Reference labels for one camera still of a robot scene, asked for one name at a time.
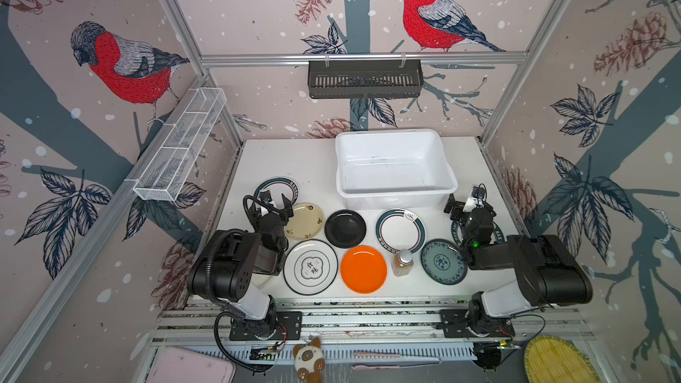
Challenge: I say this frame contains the pink tray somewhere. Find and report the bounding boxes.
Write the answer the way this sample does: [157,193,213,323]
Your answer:
[146,348,236,383]

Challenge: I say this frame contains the teal patterned plate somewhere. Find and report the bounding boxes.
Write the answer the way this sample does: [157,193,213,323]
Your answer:
[420,239,468,285]

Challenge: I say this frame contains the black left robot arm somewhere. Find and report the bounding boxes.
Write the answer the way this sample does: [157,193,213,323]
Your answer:
[186,193,297,340]

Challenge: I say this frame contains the green ring lettered plate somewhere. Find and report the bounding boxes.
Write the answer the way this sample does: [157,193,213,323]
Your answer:
[450,221,506,248]

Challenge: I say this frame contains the orange plate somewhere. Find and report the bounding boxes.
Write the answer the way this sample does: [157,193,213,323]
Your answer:
[340,246,388,294]

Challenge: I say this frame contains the green red rimmed white plate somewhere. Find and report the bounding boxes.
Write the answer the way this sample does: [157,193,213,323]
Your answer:
[254,177,299,209]

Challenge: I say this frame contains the pink tweezers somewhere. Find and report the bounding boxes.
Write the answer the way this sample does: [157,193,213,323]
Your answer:
[351,351,443,371]

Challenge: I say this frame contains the white wire mesh shelf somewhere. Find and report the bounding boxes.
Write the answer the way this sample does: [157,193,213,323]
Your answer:
[133,87,226,202]

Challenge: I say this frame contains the cream white large plate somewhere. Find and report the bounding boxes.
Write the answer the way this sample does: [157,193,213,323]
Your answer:
[251,274,275,290]

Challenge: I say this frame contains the yellow woven bamboo tray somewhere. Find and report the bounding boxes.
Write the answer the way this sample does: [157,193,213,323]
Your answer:
[523,335,600,383]

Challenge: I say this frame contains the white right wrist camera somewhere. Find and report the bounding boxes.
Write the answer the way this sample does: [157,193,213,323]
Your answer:
[463,184,487,213]

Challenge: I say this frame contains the small amber glass jar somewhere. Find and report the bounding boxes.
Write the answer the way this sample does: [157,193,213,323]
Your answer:
[392,249,414,277]

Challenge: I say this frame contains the black hanging basket shelf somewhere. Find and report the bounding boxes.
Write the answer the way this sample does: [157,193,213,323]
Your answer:
[308,60,424,99]

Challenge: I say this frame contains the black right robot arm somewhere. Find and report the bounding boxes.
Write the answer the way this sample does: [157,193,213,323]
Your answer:
[441,194,593,338]

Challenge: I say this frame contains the white plate with black emblem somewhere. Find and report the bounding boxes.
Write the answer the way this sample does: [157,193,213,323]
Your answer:
[283,239,339,296]

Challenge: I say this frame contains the cream yellow small plate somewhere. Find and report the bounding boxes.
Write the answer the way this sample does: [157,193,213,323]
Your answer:
[285,203,325,241]

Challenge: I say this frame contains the white plastic bin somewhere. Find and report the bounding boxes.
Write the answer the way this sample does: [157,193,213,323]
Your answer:
[335,129,459,210]

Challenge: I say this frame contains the brown white plush toy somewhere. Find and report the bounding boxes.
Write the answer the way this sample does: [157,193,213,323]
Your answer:
[292,337,326,383]

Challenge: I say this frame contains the aluminium rail base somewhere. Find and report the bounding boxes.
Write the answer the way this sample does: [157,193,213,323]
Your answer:
[144,298,594,367]

